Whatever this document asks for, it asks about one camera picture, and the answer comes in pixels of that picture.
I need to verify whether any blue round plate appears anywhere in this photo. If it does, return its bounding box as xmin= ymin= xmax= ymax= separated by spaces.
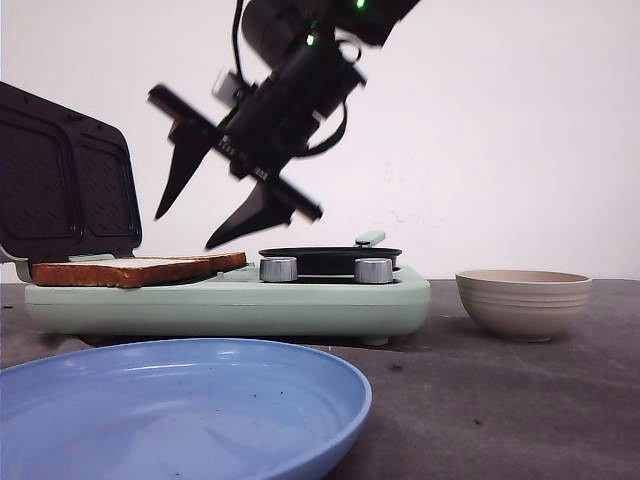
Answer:
xmin=1 ymin=339 xmax=373 ymax=479

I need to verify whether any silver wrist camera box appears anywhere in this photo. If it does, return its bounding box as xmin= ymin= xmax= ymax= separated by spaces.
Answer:
xmin=211 ymin=70 xmax=249 ymax=108

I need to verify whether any black round frying pan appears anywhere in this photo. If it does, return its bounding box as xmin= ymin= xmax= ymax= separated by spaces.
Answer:
xmin=259 ymin=230 xmax=403 ymax=275

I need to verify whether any toast bread slice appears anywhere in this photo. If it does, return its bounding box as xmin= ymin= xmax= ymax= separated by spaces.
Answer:
xmin=31 ymin=258 xmax=215 ymax=288
xmin=115 ymin=252 xmax=247 ymax=271

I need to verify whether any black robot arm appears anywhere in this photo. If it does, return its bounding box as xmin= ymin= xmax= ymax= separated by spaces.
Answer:
xmin=148 ymin=1 xmax=415 ymax=249

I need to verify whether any right silver control knob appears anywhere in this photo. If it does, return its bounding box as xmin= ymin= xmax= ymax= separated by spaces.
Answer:
xmin=354 ymin=257 xmax=394 ymax=285

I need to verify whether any silver control knob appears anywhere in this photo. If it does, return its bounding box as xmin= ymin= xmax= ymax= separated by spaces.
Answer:
xmin=259 ymin=257 xmax=298 ymax=283
xmin=354 ymin=257 xmax=394 ymax=285

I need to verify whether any beige ribbed bowl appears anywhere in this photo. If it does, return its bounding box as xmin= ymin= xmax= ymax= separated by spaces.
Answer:
xmin=456 ymin=269 xmax=592 ymax=342

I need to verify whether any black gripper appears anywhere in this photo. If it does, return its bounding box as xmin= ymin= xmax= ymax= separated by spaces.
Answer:
xmin=148 ymin=34 xmax=366 ymax=249

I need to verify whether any grey table cloth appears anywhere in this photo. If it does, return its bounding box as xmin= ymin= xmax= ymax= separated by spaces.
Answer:
xmin=0 ymin=278 xmax=640 ymax=480

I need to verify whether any breakfast maker hinged lid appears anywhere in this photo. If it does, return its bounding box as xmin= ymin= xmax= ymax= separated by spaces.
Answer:
xmin=1 ymin=83 xmax=142 ymax=282

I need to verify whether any left silver control knob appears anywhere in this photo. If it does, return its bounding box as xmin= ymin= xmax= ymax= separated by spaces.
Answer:
xmin=259 ymin=257 xmax=298 ymax=283

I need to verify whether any mint green breakfast maker base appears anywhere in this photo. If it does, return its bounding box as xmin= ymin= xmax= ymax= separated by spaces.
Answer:
xmin=25 ymin=264 xmax=431 ymax=345

